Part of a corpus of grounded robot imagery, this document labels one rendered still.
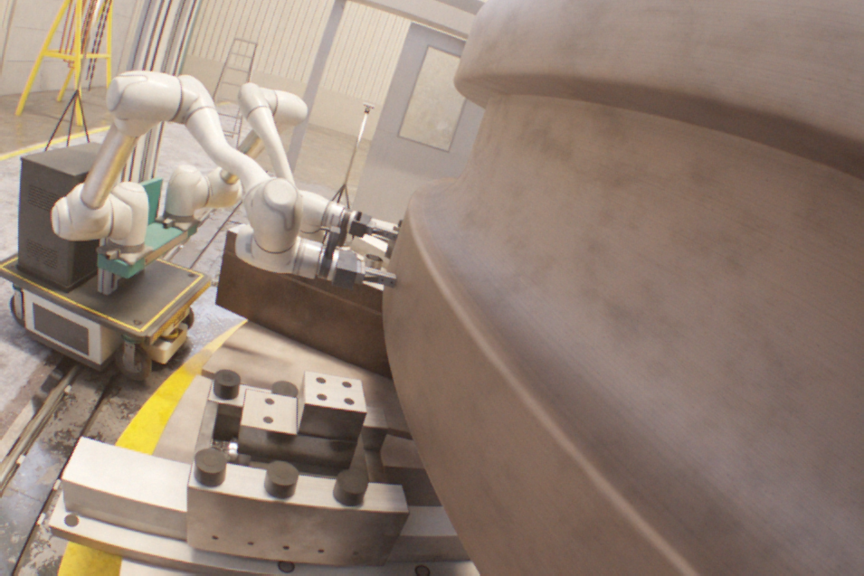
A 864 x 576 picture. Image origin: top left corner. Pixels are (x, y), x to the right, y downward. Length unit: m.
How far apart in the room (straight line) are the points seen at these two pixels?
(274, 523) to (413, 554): 0.44
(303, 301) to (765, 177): 1.77
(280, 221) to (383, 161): 4.00
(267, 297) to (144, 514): 1.20
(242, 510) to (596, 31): 0.99
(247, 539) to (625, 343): 0.81
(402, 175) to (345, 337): 3.18
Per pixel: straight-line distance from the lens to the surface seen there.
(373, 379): 2.00
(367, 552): 1.09
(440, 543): 1.29
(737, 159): 0.61
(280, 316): 2.08
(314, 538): 1.03
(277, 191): 0.95
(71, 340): 2.21
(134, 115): 1.34
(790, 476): 0.56
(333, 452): 0.99
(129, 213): 1.82
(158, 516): 1.19
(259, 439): 0.97
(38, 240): 2.23
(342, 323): 1.98
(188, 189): 2.23
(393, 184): 4.98
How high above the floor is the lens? 1.40
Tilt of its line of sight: 16 degrees down
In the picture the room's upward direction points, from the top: 19 degrees clockwise
